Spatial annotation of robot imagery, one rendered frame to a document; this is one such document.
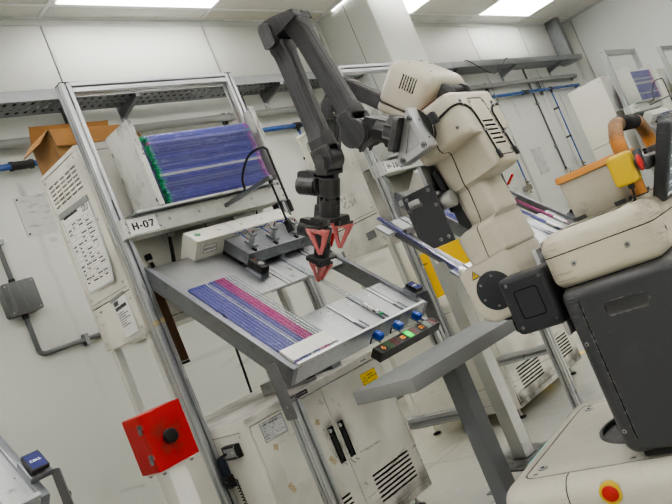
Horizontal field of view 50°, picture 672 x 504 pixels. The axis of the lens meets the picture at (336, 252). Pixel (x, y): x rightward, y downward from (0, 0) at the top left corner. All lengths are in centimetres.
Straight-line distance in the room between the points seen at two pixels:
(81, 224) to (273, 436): 105
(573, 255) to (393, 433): 136
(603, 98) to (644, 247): 523
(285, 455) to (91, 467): 166
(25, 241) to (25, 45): 118
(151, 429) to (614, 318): 116
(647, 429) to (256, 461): 121
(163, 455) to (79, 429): 195
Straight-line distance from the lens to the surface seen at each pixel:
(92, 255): 279
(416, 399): 382
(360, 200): 367
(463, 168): 193
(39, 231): 409
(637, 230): 161
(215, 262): 264
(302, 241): 280
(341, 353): 228
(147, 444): 198
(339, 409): 263
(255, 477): 244
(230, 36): 550
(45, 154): 298
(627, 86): 684
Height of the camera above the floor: 88
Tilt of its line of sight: 3 degrees up
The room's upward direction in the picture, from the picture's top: 23 degrees counter-clockwise
